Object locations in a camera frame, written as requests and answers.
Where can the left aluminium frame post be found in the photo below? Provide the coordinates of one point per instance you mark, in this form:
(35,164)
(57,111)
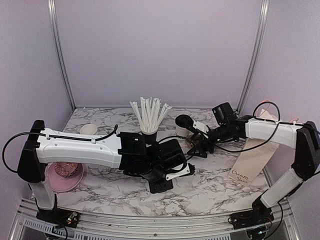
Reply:
(59,53)

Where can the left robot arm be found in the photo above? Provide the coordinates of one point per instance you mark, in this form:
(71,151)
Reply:
(125,151)

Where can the black cup lid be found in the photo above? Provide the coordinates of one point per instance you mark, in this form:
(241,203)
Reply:
(184,121)

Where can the aluminium frame post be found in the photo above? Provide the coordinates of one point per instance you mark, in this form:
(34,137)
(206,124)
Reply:
(257,46)
(59,53)

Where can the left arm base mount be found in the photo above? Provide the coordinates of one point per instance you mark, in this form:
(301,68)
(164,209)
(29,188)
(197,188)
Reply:
(62,217)

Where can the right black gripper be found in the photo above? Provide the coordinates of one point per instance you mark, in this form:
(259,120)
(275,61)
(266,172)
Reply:
(200,146)

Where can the bundle of white wrapped straws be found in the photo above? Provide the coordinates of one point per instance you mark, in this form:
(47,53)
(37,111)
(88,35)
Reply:
(150,113)

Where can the red patterned bowl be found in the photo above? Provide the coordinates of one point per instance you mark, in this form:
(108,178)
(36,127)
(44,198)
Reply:
(65,169)

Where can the right aluminium frame post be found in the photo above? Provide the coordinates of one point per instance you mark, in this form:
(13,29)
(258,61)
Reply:
(257,46)

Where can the front aluminium rail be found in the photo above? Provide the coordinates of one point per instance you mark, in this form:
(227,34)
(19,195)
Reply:
(99,226)

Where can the pink plate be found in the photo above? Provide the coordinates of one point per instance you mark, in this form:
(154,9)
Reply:
(60,184)

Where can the kraft paper bag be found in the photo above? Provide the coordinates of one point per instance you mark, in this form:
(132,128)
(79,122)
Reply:
(264,135)

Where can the white paper coffee cup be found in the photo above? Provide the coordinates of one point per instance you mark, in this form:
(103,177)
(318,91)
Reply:
(181,131)

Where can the black cup holding straws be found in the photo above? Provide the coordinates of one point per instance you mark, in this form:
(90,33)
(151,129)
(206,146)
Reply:
(149,137)

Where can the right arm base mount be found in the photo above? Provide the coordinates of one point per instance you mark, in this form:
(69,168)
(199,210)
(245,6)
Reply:
(259,214)

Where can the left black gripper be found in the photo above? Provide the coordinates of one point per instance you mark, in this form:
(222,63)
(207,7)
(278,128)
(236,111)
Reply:
(157,188)

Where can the stack of white paper cups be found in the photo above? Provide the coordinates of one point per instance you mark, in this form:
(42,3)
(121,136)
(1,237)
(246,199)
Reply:
(89,129)

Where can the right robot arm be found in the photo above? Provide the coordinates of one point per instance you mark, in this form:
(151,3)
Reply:
(307,152)

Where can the brown cardboard cup carrier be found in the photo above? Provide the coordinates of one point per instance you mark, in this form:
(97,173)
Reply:
(189,143)

